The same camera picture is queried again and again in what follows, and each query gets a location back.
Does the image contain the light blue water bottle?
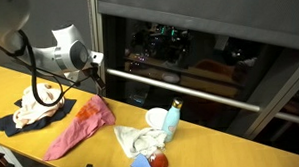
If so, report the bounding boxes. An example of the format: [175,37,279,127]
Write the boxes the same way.
[162,97,183,142]

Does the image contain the blue sponge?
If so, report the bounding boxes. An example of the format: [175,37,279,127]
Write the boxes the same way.
[130,154,151,167]

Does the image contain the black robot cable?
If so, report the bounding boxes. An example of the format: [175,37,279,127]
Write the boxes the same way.
[7,26,101,109]

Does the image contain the navy blue shirt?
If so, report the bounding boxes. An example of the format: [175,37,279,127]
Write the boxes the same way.
[0,98,76,137]

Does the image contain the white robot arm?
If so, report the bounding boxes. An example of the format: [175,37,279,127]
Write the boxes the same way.
[0,0,106,106]

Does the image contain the red ball toy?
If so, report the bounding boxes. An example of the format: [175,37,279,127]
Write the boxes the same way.
[148,149,168,167]

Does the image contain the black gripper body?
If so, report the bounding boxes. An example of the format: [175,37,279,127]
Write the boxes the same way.
[90,67,106,91]

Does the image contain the pink orange shirt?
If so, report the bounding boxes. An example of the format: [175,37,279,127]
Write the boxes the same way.
[43,95,116,161]

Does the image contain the metal window rail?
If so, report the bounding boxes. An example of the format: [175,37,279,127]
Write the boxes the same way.
[106,69,299,123]

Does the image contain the cream white shirt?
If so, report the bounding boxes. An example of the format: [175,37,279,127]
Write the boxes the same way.
[13,83,65,128]

